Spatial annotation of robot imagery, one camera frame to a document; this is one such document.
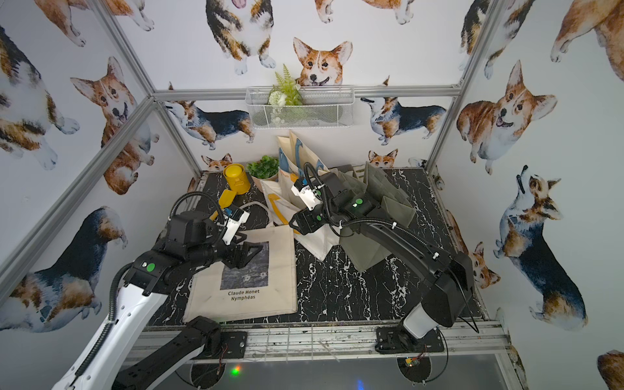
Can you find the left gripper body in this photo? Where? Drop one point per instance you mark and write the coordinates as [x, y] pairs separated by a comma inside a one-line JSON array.
[[231, 251]]

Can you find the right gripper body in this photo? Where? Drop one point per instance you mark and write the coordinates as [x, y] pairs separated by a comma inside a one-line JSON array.
[[313, 218]]

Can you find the yellow-handled canvas bag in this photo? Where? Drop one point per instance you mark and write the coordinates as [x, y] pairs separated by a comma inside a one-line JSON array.
[[289, 210]]

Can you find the white Monet canvas bag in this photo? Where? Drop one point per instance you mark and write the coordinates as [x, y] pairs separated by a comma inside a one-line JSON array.
[[267, 286]]

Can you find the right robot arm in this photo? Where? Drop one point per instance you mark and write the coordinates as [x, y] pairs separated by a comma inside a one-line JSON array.
[[329, 201]]

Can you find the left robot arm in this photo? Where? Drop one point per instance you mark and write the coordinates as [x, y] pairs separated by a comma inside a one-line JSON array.
[[192, 243]]

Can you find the olive green canvas bag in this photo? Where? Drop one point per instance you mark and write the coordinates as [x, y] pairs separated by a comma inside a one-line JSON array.
[[382, 200]]

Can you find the green succulent plant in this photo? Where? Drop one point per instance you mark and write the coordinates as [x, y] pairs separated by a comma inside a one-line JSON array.
[[265, 168]]

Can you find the artificial fern with flower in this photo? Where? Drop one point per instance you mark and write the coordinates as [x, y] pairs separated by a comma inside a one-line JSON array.
[[285, 92]]

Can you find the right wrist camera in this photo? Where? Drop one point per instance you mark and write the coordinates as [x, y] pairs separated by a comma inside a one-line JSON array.
[[305, 193]]

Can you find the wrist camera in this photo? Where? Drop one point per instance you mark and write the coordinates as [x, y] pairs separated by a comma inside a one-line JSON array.
[[235, 218], [305, 193]]

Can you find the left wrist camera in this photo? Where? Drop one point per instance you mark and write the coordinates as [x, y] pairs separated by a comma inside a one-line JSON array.
[[235, 218]]

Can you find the blue-handled canvas bag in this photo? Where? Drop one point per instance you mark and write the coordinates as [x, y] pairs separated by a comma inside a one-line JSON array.
[[293, 154]]

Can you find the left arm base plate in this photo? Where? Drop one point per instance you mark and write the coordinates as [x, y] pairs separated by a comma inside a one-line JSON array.
[[232, 345]]

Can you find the white wire wall basket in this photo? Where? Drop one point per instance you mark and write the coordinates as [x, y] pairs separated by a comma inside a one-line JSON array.
[[314, 107]]

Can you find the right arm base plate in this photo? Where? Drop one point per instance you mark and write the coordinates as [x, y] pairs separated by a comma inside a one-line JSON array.
[[397, 340]]

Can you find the aluminium front rail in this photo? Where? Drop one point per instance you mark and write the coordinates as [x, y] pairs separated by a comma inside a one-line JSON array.
[[291, 342]]

